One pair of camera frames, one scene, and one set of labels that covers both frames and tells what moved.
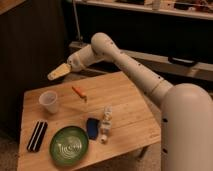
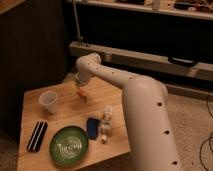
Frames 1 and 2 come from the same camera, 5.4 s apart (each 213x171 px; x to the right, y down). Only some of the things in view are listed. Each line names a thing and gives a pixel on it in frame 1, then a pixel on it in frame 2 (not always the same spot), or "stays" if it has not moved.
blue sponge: (92, 126) stays
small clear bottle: (107, 124) stays
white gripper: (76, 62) → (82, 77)
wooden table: (76, 123) stays
